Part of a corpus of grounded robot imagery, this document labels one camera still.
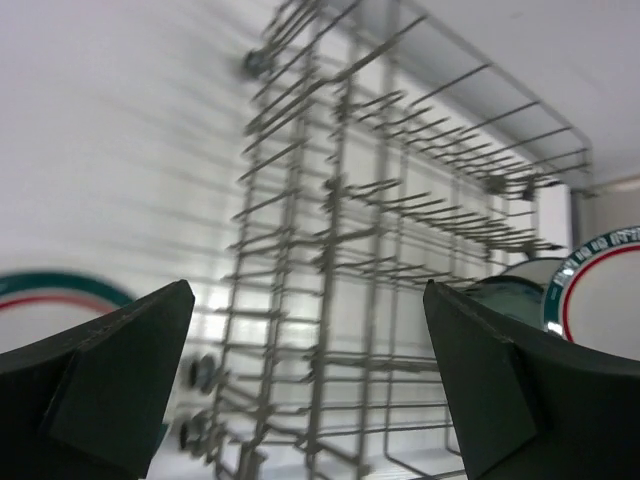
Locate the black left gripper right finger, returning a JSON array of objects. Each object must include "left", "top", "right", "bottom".
[{"left": 423, "top": 281, "right": 639, "bottom": 480}]

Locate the grey wire dish rack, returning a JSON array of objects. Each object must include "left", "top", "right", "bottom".
[{"left": 181, "top": 1, "right": 592, "bottom": 479}]

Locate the blue floral green plate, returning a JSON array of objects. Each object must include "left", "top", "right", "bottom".
[{"left": 462, "top": 257, "right": 563, "bottom": 331}]

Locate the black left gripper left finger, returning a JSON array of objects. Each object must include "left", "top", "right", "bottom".
[{"left": 1, "top": 280, "right": 194, "bottom": 479}]

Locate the teal red rimmed plate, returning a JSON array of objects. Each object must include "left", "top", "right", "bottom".
[
  {"left": 0, "top": 270, "right": 136, "bottom": 446},
  {"left": 541, "top": 226, "right": 639, "bottom": 360}
]

